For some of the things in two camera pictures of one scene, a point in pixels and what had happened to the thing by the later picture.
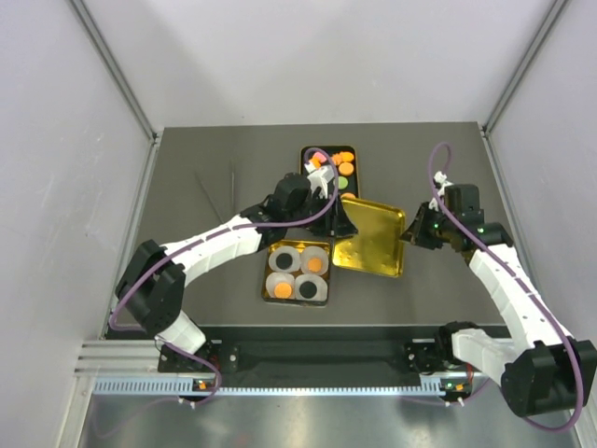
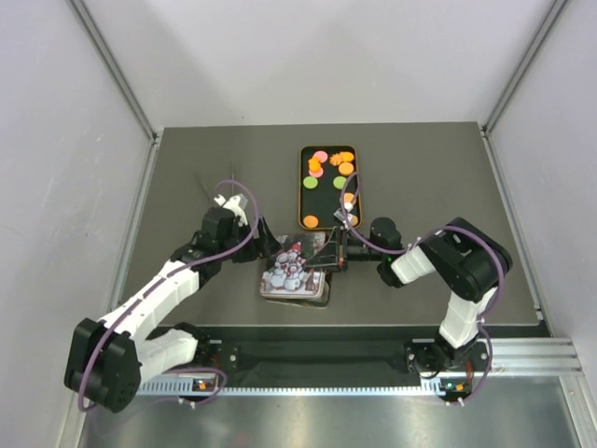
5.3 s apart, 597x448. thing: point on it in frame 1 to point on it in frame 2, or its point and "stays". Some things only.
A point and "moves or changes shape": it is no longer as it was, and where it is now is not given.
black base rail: (315, 356) stays
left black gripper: (337, 223) to (259, 247)
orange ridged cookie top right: (347, 157) stays
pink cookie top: (321, 155) stays
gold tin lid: (377, 246) moves or changes shape
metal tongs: (212, 199) stays
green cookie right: (342, 182) stays
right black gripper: (418, 225) to (336, 254)
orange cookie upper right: (346, 168) stays
